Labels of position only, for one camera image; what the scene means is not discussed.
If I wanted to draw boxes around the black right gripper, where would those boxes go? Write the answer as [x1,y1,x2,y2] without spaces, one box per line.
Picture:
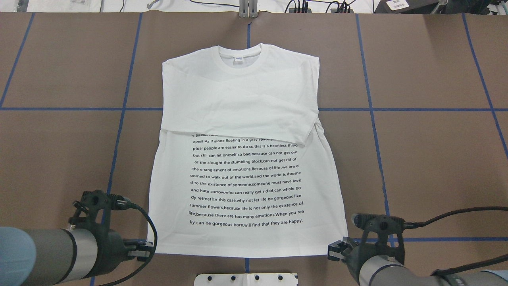
[328,238,397,278]

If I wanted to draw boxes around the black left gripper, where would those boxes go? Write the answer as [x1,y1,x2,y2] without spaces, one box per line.
[94,230,154,274]

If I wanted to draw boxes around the white long-sleeve printed shirt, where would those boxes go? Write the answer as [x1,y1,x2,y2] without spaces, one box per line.
[148,43,348,258]

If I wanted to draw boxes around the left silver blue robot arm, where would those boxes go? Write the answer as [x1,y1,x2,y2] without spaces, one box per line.
[0,227,155,286]

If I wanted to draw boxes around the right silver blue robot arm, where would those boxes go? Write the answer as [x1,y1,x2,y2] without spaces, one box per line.
[328,239,507,286]

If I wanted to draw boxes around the black box with white label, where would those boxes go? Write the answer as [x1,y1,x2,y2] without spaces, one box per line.
[374,0,439,14]

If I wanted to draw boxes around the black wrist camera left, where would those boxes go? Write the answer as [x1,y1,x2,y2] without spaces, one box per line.
[68,190,132,232]

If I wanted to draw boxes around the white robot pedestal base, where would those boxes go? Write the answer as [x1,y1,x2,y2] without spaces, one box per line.
[194,273,299,286]

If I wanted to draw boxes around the aluminium frame post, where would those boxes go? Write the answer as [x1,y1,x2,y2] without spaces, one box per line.
[239,0,259,19]

